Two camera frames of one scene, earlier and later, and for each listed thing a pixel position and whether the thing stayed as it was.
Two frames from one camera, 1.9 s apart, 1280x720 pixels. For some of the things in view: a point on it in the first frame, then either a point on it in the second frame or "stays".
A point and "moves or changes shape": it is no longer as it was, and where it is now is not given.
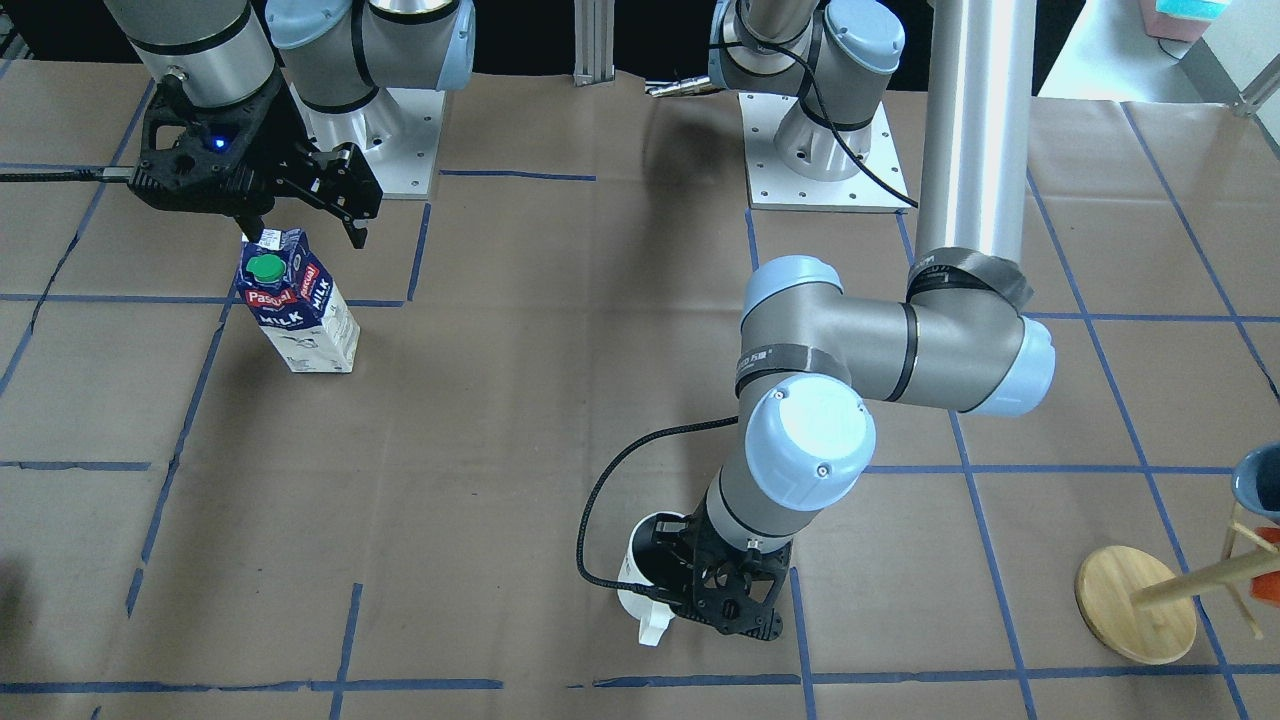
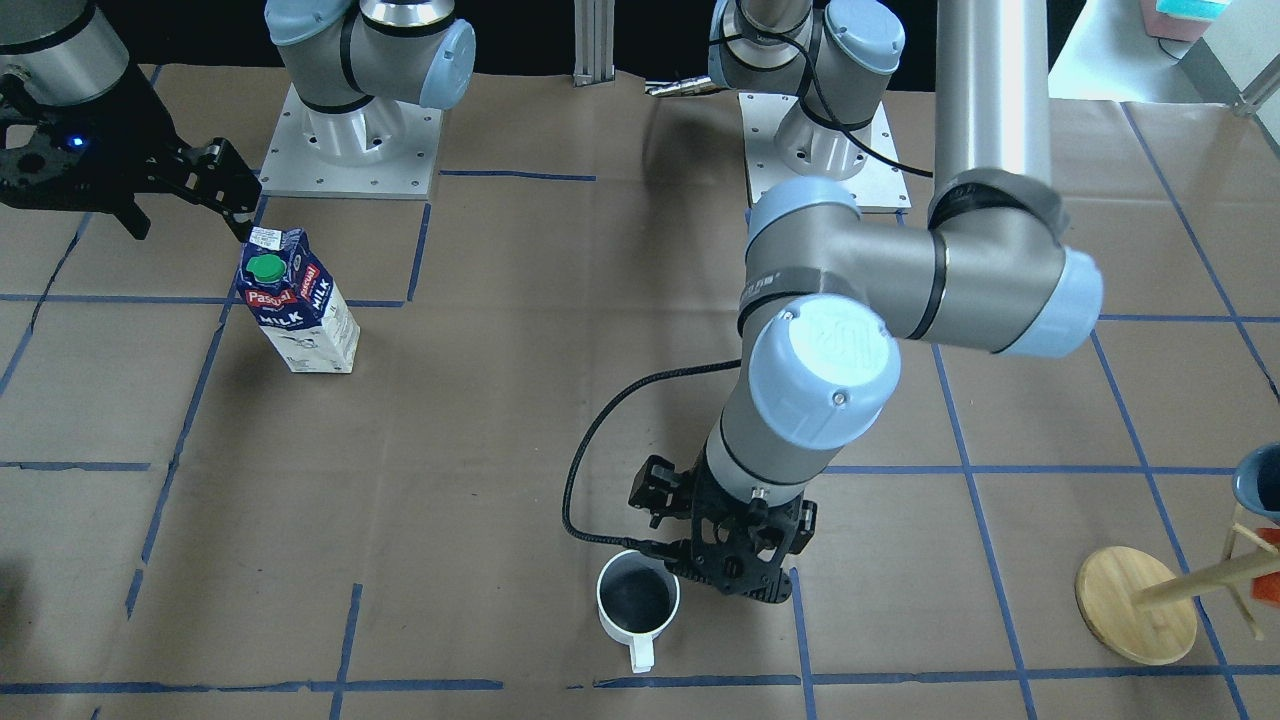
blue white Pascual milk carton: (296, 302) stays
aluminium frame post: (594, 41) stays
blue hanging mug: (1256, 478) stays
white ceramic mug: (652, 615) moves or changes shape
